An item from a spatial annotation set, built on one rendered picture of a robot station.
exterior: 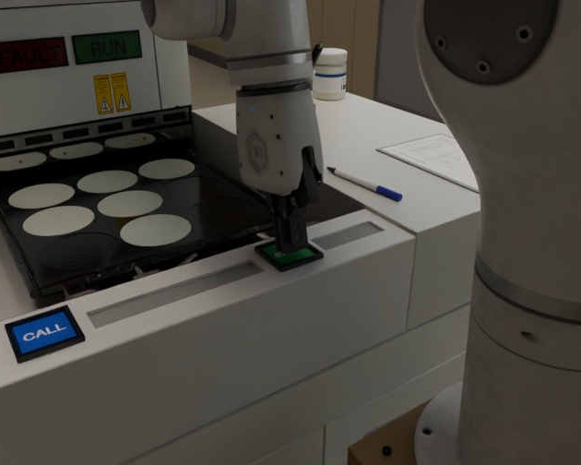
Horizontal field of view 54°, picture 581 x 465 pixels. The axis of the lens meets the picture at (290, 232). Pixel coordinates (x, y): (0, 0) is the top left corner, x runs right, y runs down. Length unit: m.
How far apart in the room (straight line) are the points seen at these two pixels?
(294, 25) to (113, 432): 0.41
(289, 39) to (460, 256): 0.37
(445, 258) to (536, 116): 0.50
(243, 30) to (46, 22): 0.56
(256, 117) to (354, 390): 0.37
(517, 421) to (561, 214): 0.16
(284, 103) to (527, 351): 0.30
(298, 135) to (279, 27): 0.10
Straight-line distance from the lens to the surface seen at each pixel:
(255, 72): 0.56
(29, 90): 1.08
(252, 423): 0.68
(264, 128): 0.57
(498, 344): 0.41
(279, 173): 0.56
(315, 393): 0.71
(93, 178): 1.06
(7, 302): 0.90
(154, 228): 0.85
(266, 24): 0.55
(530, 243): 0.36
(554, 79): 0.26
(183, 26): 0.54
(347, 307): 0.67
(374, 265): 0.66
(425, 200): 0.78
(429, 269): 0.74
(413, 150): 0.95
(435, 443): 0.53
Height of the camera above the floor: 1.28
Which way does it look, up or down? 28 degrees down
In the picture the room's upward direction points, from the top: straight up
